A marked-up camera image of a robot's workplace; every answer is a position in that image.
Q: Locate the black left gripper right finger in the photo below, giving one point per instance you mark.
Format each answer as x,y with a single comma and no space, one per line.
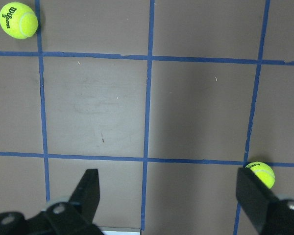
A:
268,213

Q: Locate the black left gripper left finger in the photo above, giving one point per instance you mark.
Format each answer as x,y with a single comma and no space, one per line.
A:
80,207

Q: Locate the tennis ball upper middle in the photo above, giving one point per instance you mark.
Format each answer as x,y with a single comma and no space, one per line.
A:
264,172

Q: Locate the tennis ball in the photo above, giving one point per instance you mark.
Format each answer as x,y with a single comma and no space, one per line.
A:
264,172
18,20

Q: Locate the tennis ball centre left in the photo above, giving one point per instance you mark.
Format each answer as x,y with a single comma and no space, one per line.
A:
18,20

